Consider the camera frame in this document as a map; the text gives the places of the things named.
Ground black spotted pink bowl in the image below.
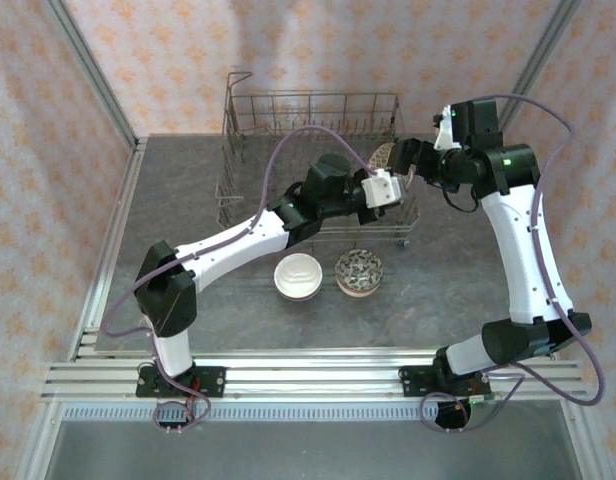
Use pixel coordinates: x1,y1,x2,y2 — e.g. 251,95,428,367
334,248,385,294

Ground lattice pattern bowl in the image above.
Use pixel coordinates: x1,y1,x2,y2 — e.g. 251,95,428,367
368,141,416,193

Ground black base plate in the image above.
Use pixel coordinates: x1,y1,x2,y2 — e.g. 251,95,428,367
135,365,227,400
398,364,491,399

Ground grey slotted cable duct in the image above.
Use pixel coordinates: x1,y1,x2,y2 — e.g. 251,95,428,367
62,402,572,423

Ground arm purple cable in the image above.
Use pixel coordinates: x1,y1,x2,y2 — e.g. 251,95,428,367
418,93,607,435
99,125,384,435

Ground grey metal panel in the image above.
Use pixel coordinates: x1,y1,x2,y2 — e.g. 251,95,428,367
40,418,587,480

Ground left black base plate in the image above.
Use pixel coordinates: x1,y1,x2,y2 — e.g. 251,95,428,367
135,365,227,400

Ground metal wire dish rack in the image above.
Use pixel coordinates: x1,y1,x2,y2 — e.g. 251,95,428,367
215,71,422,249

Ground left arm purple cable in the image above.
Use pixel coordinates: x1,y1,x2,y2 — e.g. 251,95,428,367
99,125,384,435

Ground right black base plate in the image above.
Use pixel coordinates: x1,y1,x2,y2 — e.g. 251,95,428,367
398,364,491,399

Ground aluminium cross rail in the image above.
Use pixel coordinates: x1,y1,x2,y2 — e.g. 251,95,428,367
40,349,588,404

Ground aluminium table side rail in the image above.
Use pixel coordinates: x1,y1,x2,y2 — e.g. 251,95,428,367
67,135,150,362

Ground aluminium frame post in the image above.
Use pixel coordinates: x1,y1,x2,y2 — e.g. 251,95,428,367
42,0,142,149
495,0,584,134

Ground aluminium lower frame bar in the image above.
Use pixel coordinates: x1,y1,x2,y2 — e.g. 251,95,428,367
562,399,612,480
15,402,64,480

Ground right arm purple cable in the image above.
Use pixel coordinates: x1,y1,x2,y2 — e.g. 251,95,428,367
418,93,607,435

